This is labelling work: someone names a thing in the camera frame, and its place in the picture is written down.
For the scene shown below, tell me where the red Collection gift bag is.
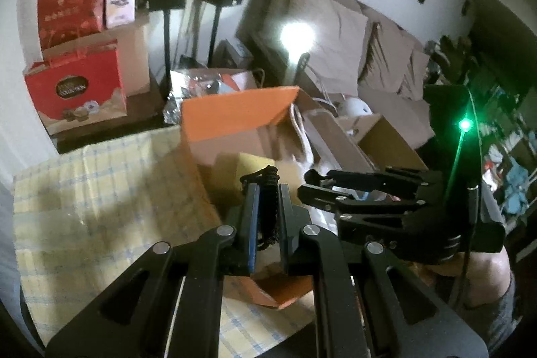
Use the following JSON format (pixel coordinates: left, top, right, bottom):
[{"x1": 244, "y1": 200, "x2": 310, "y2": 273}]
[{"x1": 24, "y1": 40, "x2": 128, "y2": 135}]

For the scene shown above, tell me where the clear plastic bag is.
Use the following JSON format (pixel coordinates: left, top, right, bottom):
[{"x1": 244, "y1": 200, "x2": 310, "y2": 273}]
[{"x1": 288, "y1": 105, "x2": 379, "y2": 178}]

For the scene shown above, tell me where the orange cardboard box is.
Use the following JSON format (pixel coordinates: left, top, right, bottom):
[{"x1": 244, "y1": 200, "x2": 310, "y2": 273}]
[{"x1": 179, "y1": 85, "x2": 379, "y2": 311}]

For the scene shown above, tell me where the brown bed headboard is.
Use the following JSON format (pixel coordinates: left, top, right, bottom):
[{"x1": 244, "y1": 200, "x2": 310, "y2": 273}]
[{"x1": 237, "y1": 0, "x2": 318, "y2": 94}]

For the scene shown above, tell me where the pink white package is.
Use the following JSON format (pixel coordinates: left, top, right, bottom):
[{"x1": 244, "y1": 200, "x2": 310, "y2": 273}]
[{"x1": 105, "y1": 0, "x2": 136, "y2": 29}]

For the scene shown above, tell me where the black cable accessory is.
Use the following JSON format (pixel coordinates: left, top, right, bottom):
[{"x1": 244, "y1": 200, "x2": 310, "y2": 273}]
[{"x1": 239, "y1": 165, "x2": 280, "y2": 251}]

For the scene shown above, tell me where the silver foil snack bag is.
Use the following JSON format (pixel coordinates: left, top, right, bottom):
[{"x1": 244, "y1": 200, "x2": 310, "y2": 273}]
[{"x1": 162, "y1": 65, "x2": 259, "y2": 126}]

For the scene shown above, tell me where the person's right hand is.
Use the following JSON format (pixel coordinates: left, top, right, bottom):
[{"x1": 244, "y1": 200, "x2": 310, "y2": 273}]
[{"x1": 409, "y1": 247, "x2": 511, "y2": 308}]

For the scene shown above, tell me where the beige pillow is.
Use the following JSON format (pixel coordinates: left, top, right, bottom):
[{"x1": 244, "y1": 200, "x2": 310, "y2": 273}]
[{"x1": 289, "y1": 0, "x2": 434, "y2": 149}]

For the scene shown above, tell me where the small brown open box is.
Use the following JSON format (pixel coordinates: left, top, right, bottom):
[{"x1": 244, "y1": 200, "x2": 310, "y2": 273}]
[{"x1": 336, "y1": 114, "x2": 427, "y2": 171}]

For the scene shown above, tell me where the yellow plaid tablecloth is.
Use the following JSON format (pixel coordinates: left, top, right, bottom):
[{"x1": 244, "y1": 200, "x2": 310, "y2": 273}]
[{"x1": 11, "y1": 124, "x2": 316, "y2": 358}]

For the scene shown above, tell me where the red gift box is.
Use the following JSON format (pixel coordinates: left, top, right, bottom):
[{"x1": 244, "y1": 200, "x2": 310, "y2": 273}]
[{"x1": 37, "y1": 0, "x2": 105, "y2": 51}]

